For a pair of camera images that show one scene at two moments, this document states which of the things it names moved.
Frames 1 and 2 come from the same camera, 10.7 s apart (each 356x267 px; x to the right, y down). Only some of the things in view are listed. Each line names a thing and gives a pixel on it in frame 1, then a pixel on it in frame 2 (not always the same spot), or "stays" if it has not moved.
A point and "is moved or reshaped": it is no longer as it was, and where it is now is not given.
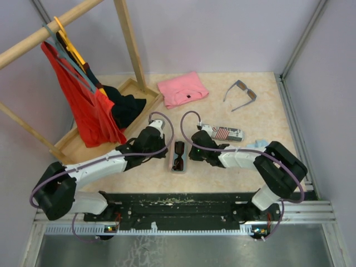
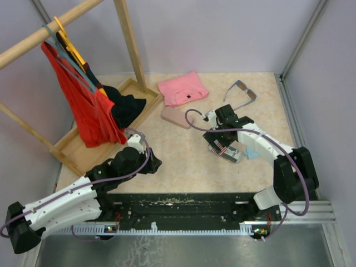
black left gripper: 162,142 to 153,164
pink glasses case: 173,154 to 177,117
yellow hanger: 72,48 stays
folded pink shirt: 182,89 stays
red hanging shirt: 93,113 stays
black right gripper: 193,156 to 211,136
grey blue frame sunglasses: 242,86 stays
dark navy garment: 126,105 stays
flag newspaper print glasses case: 226,133 is moved or reshaped
